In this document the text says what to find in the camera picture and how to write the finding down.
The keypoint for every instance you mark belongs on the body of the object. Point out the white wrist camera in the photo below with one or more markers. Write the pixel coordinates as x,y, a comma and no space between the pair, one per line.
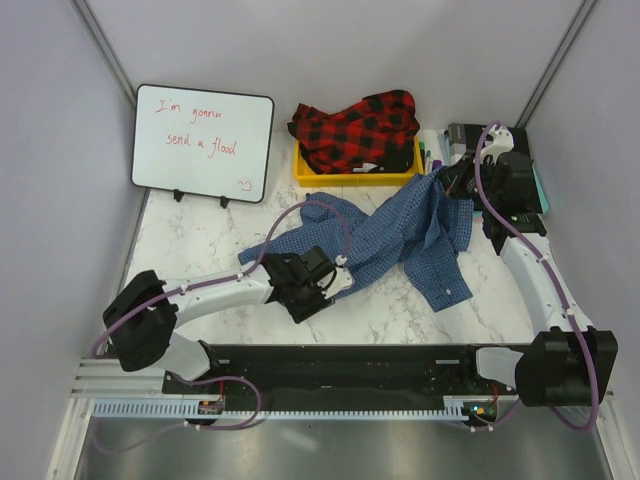
339,280
498,141

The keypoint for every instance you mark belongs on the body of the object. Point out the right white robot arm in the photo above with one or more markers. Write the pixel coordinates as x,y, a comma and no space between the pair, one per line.
569,362

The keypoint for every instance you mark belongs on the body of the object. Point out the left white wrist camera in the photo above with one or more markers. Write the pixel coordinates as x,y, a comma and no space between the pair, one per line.
339,280

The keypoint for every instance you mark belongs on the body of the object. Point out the blue checkered long sleeve shirt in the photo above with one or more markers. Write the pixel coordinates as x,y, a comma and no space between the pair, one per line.
418,227

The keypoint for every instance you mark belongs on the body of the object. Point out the yellow plastic bin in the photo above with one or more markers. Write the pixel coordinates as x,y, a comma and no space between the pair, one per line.
306,178

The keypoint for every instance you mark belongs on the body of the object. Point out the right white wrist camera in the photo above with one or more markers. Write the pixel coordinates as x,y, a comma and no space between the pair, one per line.
498,141

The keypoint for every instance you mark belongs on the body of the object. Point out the white dry-erase board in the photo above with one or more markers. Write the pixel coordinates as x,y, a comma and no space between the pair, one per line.
201,142

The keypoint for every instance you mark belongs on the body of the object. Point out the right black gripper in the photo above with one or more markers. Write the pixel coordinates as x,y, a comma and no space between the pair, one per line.
453,177

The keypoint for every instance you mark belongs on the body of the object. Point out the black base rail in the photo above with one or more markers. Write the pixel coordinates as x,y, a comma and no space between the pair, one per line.
342,377

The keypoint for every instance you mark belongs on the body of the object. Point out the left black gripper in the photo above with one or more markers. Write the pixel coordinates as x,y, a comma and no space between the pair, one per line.
300,314

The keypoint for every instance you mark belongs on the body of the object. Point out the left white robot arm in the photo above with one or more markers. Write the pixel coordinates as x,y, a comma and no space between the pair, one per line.
142,321

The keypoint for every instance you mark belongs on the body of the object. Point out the red black plaid shirt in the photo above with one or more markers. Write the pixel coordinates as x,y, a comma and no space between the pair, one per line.
374,135

